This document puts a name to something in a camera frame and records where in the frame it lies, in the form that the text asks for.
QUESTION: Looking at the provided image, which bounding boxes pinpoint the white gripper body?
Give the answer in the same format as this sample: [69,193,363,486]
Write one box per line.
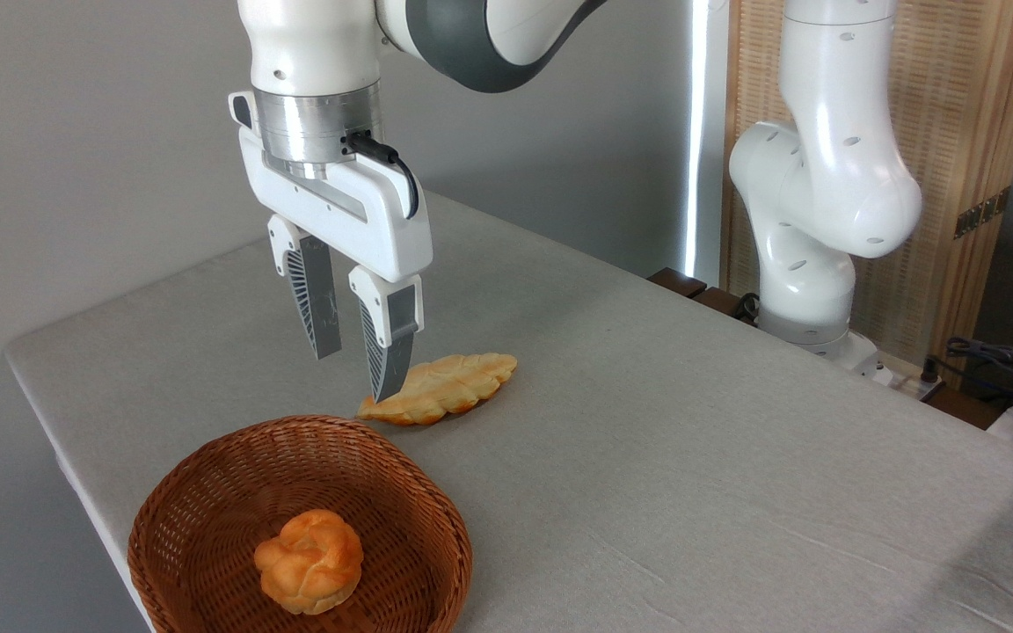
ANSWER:
[228,91,434,285]

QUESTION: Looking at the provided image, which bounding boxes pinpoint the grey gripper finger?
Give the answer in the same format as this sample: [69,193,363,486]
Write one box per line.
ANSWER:
[347,266,425,404]
[266,214,343,360]

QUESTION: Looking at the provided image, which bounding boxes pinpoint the leaf-shaped golden bread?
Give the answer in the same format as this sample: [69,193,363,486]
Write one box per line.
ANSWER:
[357,353,518,427]

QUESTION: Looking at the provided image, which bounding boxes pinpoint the round knotted golden bread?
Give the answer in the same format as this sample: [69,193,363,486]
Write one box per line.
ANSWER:
[253,509,365,615]

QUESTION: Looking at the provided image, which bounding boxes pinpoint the brown woven wicker basket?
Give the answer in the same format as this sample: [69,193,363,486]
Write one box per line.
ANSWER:
[127,415,474,633]

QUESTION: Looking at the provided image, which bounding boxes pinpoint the dark brown wooden block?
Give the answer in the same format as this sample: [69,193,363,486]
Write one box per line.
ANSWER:
[692,287,760,324]
[647,267,708,300]

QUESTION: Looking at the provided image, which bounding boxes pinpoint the grey tablecloth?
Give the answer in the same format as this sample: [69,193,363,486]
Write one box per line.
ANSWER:
[4,189,1013,633]

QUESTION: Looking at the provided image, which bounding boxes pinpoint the white power strip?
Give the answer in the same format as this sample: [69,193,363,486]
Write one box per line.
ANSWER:
[858,350,945,397]

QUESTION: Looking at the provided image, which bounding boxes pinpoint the wooden slatted folding screen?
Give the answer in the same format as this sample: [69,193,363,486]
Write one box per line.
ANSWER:
[720,0,1013,389]

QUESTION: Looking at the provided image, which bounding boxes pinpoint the brass screen hinge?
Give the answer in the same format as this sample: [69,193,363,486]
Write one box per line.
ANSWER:
[953,186,1012,240]

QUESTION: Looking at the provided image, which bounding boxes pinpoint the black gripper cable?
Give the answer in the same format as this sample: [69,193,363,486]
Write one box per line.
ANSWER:
[344,131,420,220]

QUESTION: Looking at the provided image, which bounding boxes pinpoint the tangled black cables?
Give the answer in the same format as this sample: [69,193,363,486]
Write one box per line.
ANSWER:
[922,336,1013,414]

